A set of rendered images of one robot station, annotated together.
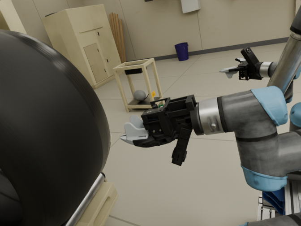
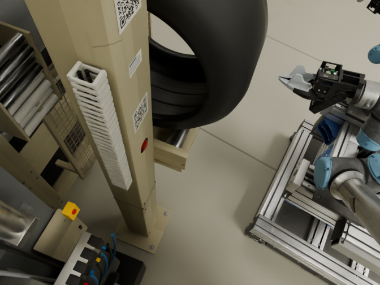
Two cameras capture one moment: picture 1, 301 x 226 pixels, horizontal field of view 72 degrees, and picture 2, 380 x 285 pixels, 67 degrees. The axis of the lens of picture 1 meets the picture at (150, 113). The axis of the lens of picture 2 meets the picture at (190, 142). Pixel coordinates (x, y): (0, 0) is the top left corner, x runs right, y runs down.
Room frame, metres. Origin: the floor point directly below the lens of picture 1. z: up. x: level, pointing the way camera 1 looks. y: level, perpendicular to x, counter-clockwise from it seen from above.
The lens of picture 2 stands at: (-0.08, 0.44, 1.78)
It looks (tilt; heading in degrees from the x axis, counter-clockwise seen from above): 61 degrees down; 347
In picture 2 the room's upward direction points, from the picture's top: 10 degrees clockwise
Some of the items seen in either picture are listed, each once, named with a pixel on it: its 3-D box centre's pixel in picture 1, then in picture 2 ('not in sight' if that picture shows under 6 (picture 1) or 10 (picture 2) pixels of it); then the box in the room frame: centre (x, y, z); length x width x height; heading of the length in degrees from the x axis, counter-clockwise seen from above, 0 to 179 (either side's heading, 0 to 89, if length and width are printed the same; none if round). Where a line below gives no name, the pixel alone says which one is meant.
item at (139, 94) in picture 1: (139, 86); not in sight; (3.36, 0.06, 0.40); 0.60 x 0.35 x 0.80; 56
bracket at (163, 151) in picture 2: not in sight; (133, 139); (0.41, 0.53, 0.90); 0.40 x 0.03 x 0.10; 66
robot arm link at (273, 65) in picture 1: (284, 71); not in sight; (0.87, -0.64, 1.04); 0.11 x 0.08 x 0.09; 30
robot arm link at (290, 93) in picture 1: (281, 92); not in sight; (0.86, -0.62, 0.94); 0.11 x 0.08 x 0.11; 120
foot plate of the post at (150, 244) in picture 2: not in sight; (143, 223); (0.33, 0.54, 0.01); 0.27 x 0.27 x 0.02; 66
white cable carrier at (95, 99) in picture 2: not in sight; (111, 143); (0.24, 0.55, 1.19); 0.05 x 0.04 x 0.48; 66
